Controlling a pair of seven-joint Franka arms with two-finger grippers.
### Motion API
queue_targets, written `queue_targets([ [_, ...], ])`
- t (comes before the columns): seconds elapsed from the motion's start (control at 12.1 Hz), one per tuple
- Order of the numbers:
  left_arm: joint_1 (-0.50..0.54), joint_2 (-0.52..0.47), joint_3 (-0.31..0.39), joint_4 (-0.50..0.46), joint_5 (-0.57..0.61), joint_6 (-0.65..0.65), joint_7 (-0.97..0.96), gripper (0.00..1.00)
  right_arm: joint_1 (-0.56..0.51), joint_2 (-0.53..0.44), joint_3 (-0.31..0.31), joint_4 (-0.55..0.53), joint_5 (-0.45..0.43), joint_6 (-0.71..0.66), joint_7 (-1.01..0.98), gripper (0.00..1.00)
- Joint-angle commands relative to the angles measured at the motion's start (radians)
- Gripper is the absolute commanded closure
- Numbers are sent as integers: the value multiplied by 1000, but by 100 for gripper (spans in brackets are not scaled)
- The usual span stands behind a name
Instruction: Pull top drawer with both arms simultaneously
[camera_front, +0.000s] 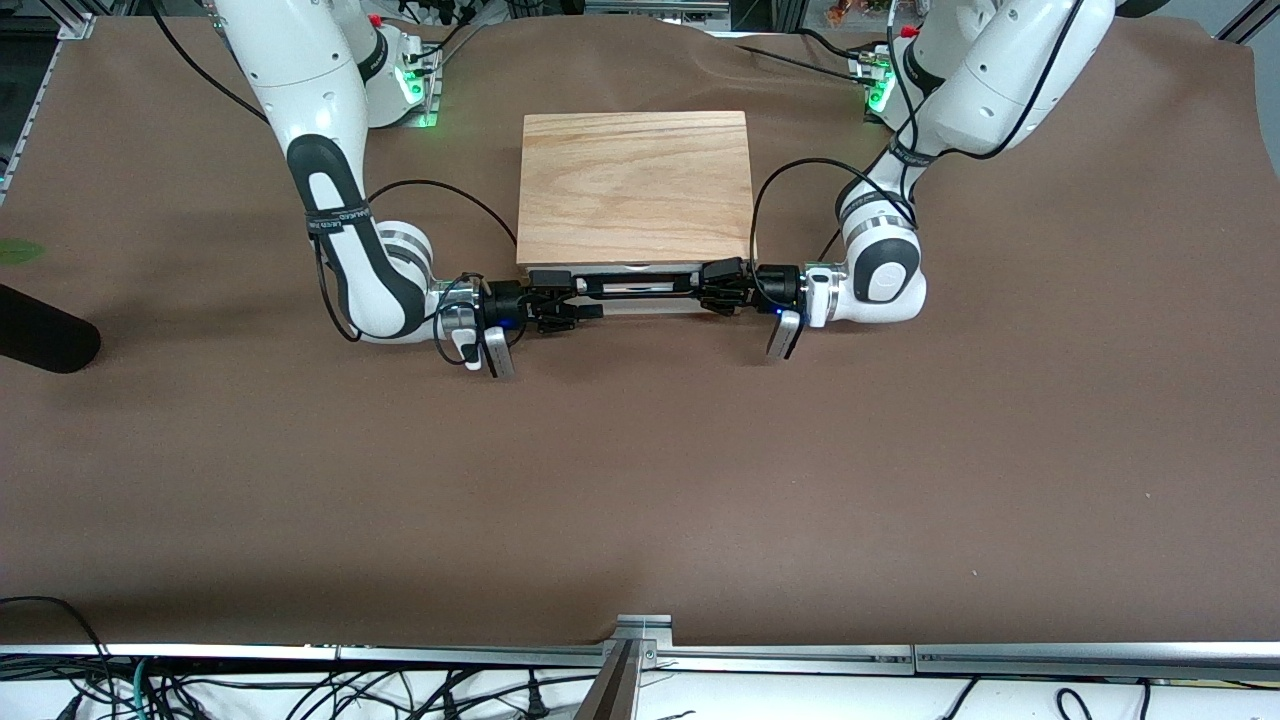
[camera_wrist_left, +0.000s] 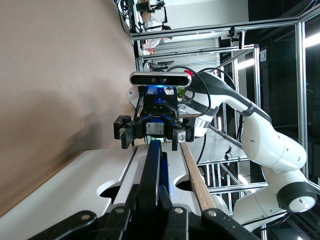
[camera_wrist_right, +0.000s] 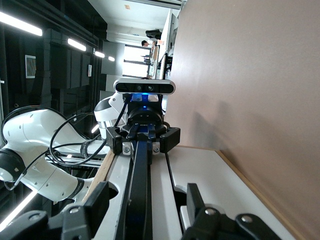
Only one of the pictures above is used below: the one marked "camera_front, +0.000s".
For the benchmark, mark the aluminium corner bracket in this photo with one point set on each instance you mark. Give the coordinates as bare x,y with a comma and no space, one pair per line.
645,632

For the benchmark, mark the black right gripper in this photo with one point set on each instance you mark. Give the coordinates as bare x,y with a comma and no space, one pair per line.
503,300

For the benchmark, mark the black cylindrical object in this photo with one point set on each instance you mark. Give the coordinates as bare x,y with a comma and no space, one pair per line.
45,335

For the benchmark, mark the brown table cover cloth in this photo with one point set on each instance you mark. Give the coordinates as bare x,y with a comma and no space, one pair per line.
640,480

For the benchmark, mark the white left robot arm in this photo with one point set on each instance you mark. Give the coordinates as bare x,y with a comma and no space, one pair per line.
1000,80

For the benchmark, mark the green leaf-shaped object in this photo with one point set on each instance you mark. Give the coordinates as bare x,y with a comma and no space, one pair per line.
18,252

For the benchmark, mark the aluminium strut profile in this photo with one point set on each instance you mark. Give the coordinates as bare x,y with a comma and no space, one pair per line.
612,690

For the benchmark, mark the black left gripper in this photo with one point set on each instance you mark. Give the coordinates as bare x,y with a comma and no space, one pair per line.
775,283

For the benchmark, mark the white plain drawer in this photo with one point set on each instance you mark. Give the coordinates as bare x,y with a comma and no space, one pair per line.
650,306

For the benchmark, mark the wooden drawer cabinet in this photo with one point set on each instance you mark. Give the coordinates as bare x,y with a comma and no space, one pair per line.
635,185

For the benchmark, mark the aluminium frame rail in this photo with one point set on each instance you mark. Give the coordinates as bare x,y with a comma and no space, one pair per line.
1100,661
780,658
170,651

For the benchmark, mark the aluminium frame profile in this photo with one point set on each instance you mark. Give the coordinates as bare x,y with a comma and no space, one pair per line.
660,7
1250,18
40,90

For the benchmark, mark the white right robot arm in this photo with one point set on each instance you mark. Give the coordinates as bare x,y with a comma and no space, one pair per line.
300,80

